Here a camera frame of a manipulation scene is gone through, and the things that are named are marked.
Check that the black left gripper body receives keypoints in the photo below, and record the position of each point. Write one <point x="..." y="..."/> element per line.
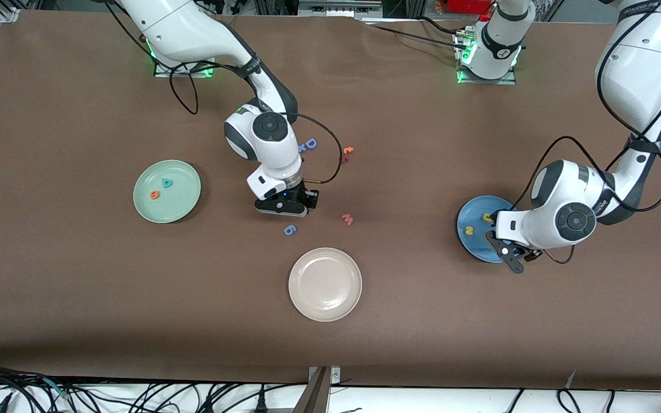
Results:
<point x="528" y="252"/>

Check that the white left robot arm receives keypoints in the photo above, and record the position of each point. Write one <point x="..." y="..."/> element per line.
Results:
<point x="640" y="63"/>

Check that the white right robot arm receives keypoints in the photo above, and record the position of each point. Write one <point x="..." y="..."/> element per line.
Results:
<point x="181" y="28"/>

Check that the blue foam number six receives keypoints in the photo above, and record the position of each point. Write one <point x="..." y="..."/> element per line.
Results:
<point x="290" y="230"/>

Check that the pink foam letter W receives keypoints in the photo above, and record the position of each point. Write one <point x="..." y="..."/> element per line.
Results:
<point x="347" y="219"/>

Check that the blue foam letter D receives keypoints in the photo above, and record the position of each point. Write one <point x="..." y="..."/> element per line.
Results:
<point x="311" y="143"/>

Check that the blue plate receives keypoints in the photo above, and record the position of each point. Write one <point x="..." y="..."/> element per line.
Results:
<point x="471" y="246"/>

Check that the brown table cover sheet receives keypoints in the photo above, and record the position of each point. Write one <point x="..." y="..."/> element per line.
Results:
<point x="479" y="321"/>

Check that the beige plate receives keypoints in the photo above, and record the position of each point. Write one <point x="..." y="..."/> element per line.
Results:
<point x="325" y="284"/>

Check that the light green plate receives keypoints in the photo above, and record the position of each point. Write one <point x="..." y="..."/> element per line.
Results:
<point x="175" y="203"/>

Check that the grey metal equipment box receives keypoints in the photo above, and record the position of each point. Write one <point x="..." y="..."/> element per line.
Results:
<point x="336" y="8"/>

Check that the red box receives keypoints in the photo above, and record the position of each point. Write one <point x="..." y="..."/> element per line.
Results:
<point x="468" y="6"/>

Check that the aluminium arm base plate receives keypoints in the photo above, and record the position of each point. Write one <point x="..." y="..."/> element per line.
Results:
<point x="204" y="71"/>
<point x="505" y="80"/>

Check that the small metal corner bracket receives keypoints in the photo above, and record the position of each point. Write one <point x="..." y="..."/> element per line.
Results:
<point x="335" y="376"/>

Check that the aluminium camera post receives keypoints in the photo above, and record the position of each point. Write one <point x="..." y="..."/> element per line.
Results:
<point x="314" y="396"/>

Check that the aluminium frame profile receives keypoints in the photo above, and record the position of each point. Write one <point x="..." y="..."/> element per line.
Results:
<point x="8" y="14"/>

